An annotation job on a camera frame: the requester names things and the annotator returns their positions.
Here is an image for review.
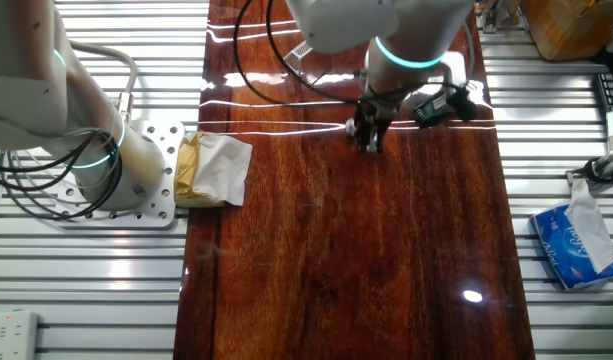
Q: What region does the blue tissue pack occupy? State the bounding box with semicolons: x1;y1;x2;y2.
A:
529;178;613;292

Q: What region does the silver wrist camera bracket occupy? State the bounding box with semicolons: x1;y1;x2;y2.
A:
437;49;470;91

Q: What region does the green folding hex key set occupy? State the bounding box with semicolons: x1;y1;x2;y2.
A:
412;91;455;127

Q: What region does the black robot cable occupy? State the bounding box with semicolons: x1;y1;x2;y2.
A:
265;0;460;104
232;0;362;107

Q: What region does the white mesh toy goal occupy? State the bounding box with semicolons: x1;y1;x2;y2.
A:
283;41;315;74

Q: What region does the glossy red-brown wooden board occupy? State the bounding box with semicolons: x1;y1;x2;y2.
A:
173;0;536;360

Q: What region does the crumpled white paper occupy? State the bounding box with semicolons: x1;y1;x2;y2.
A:
174;131;254;209

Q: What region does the white power strip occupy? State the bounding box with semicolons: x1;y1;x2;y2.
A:
0;309;40;360

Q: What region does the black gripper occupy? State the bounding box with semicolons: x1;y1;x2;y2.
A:
354;97;395;154

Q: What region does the brown cardboard box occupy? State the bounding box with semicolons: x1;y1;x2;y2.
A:
518;0;613;62

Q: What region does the grey base cable with connector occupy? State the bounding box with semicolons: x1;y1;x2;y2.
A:
69;41;139;124

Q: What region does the black base cable bundle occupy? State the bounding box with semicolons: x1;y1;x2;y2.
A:
0;127;123;224

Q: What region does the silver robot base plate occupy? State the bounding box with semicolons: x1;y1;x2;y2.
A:
55;119;186;229

